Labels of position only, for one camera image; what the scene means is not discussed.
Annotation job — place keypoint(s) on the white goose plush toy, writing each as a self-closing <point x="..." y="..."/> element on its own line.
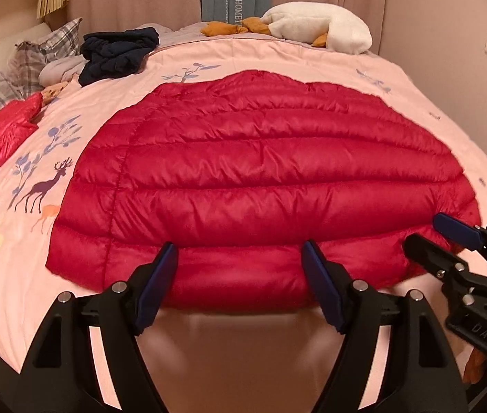
<point x="320" y="26"/>

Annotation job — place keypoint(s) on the orange printed cloth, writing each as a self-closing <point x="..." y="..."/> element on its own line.
<point x="54" y="91"/>

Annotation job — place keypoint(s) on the navy garment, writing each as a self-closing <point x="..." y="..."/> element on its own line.
<point x="114" y="56"/>

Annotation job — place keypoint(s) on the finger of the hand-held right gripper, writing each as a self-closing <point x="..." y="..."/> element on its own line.
<point x="458" y="232"/>
<point x="437" y="260"/>

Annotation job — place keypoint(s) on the lavender garment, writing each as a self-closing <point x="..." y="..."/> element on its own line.
<point x="58" y="71"/>

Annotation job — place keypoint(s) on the red puffer jacket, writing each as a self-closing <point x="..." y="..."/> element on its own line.
<point x="269" y="180"/>

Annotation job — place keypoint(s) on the pink deer printed blanket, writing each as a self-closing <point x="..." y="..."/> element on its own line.
<point x="110" y="90"/>

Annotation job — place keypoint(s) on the beige pillow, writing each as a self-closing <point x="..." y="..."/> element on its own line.
<point x="2" y="47"/>

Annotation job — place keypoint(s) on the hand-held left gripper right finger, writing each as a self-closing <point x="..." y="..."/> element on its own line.
<point x="323" y="286"/>

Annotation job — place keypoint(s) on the grey bed sheet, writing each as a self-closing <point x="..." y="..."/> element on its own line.
<point x="183" y="36"/>

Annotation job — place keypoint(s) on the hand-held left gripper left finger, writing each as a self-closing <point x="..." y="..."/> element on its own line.
<point x="157" y="286"/>

